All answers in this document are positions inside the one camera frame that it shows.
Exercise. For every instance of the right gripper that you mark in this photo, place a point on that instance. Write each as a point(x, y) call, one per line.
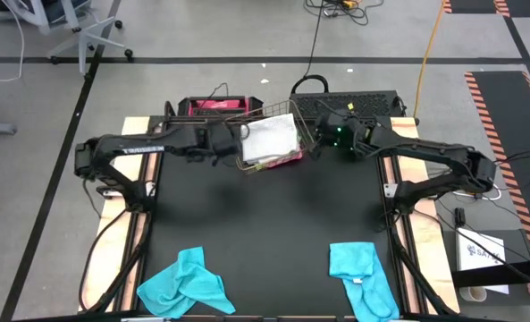
point(342, 132)

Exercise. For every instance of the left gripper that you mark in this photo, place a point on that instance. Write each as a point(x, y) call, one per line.
point(220, 141)

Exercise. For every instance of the grey waffle microfiber towel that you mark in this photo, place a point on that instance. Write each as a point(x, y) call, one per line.
point(269, 138)

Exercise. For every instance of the pink microfiber towel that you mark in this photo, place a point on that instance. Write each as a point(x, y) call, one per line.
point(287, 161)

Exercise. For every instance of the blue towel with white label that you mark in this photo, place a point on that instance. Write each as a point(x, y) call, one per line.
point(363, 277)

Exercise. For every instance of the blue microfiber towel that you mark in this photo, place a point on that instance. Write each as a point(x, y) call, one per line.
point(184, 286)

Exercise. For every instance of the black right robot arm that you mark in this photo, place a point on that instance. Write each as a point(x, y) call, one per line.
point(434, 152)

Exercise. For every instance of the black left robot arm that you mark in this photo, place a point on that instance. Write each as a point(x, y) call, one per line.
point(126, 147)

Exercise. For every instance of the red and black case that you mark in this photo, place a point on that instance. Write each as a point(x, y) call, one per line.
point(220, 106)

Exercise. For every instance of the black perforated case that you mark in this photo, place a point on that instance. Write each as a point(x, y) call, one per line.
point(367, 103)

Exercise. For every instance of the black power brick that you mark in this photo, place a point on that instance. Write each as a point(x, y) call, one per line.
point(460, 217)

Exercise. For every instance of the black orange-striped floor mat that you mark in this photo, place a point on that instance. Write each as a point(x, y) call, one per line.
point(474, 5)
point(501, 125)

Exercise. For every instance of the light wooden side board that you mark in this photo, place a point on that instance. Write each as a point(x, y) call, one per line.
point(436, 261)
point(106, 255)

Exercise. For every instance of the white office chair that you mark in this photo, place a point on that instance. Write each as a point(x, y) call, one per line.
point(81, 31)

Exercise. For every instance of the white labelled box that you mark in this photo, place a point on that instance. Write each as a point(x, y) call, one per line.
point(474, 250)

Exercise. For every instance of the beige tape roll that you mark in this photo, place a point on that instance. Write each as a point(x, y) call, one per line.
point(472, 294)

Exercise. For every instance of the black flat bar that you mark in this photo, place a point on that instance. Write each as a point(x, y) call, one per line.
point(501, 273)

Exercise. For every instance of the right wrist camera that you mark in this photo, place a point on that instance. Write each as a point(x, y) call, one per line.
point(314, 152)

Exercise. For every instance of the black frame strut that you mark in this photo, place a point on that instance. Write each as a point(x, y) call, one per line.
point(414, 273)
point(126, 268)

